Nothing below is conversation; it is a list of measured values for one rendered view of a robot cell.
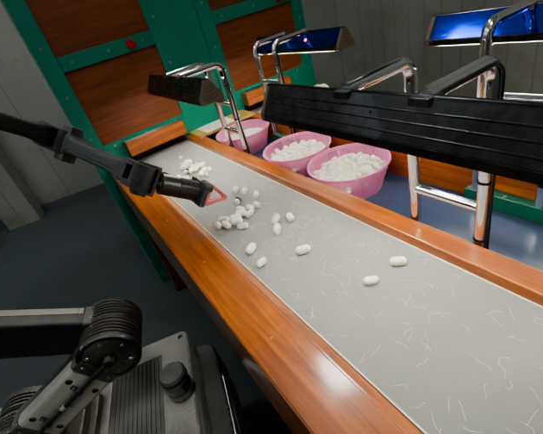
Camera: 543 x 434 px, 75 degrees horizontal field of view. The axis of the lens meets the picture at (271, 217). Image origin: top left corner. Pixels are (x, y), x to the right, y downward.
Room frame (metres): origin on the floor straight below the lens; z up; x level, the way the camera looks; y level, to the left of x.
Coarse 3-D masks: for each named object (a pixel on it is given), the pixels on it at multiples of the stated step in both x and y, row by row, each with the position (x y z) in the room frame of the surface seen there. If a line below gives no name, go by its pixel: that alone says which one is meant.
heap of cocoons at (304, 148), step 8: (296, 144) 1.37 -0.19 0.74; (304, 144) 1.32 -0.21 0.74; (312, 144) 1.31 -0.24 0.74; (320, 144) 1.29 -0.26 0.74; (280, 152) 1.31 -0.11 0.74; (288, 152) 1.30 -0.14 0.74; (296, 152) 1.27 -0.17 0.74; (304, 152) 1.24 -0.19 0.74; (312, 152) 1.22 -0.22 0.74; (280, 160) 1.24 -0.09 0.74
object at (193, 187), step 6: (186, 180) 0.90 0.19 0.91; (192, 180) 0.91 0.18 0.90; (198, 180) 0.92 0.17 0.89; (186, 186) 0.88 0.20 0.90; (192, 186) 0.89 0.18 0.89; (198, 186) 0.90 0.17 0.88; (204, 186) 0.88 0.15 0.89; (180, 192) 0.87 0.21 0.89; (186, 192) 0.88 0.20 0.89; (192, 192) 0.88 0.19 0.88; (198, 192) 0.89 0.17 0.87; (204, 192) 0.87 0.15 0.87; (186, 198) 0.88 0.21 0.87; (192, 198) 0.89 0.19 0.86; (198, 198) 0.88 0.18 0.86; (198, 204) 0.87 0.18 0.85; (204, 204) 0.87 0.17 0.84
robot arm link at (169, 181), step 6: (162, 174) 0.89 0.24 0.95; (162, 180) 0.87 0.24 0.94; (168, 180) 0.87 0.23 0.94; (174, 180) 0.88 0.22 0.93; (180, 180) 0.89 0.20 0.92; (156, 186) 0.89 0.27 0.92; (162, 186) 0.86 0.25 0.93; (168, 186) 0.86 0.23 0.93; (174, 186) 0.87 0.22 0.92; (180, 186) 0.87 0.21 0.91; (162, 192) 0.86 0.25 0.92; (168, 192) 0.86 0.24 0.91; (174, 192) 0.87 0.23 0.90
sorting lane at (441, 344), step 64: (256, 256) 0.71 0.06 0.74; (320, 256) 0.64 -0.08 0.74; (384, 256) 0.57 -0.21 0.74; (320, 320) 0.46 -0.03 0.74; (384, 320) 0.41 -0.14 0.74; (448, 320) 0.38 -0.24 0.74; (512, 320) 0.34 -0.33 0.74; (384, 384) 0.30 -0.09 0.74; (448, 384) 0.28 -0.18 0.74; (512, 384) 0.25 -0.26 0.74
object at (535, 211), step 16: (528, 0) 0.80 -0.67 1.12; (496, 16) 0.75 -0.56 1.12; (512, 16) 0.77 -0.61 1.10; (480, 48) 0.75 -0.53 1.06; (480, 80) 0.74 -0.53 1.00; (480, 96) 0.74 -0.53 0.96; (512, 96) 0.68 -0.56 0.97; (528, 96) 0.66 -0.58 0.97; (464, 192) 0.76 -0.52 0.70; (496, 192) 0.71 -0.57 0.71; (496, 208) 0.68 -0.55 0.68; (512, 208) 0.65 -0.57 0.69; (528, 208) 0.62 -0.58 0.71
